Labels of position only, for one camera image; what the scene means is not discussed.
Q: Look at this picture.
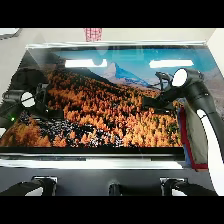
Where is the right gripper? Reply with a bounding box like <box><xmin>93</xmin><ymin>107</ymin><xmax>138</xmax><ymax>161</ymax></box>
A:
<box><xmin>143</xmin><ymin>95</ymin><xmax>167</xmax><ymax>110</ymax></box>

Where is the blue garment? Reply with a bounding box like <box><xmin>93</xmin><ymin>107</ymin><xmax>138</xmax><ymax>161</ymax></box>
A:
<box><xmin>177</xmin><ymin>108</ymin><xmax>193</xmax><ymax>168</ymax></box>

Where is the red garment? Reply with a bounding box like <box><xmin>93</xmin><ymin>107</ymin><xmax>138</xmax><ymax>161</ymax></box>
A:
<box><xmin>179</xmin><ymin>106</ymin><xmax>210</xmax><ymax>172</ymax></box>

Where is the grey garment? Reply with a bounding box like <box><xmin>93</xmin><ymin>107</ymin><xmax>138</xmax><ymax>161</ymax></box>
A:
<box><xmin>184</xmin><ymin>101</ymin><xmax>210</xmax><ymax>166</ymax></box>

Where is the red checked cloth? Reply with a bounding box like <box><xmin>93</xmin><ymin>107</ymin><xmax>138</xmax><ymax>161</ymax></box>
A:
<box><xmin>83</xmin><ymin>27</ymin><xmax>103</xmax><ymax>43</ymax></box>

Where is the black cable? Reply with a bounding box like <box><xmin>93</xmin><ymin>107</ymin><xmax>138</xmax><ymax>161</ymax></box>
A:
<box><xmin>154</xmin><ymin>71</ymin><xmax>175</xmax><ymax>91</ymax></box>

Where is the silver frame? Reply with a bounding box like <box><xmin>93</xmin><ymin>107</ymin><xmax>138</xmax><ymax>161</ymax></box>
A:
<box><xmin>0</xmin><ymin>153</ymin><xmax>221</xmax><ymax>197</ymax></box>

